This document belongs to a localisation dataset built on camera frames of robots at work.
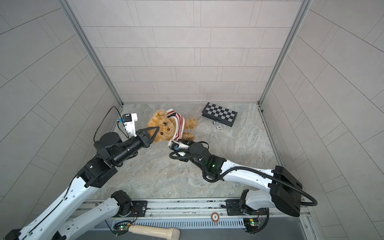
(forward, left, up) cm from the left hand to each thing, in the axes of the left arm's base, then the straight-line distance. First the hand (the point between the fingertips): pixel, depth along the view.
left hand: (162, 129), depth 59 cm
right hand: (+2, -4, -15) cm, 16 cm away
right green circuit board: (-29, -39, -35) cm, 60 cm away
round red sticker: (-27, -22, -34) cm, 49 cm away
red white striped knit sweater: (+8, -6, -8) cm, 13 cm away
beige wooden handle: (-32, +3, -30) cm, 44 cm away
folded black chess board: (+34, -29, -32) cm, 55 cm away
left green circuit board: (-32, +19, -33) cm, 49 cm away
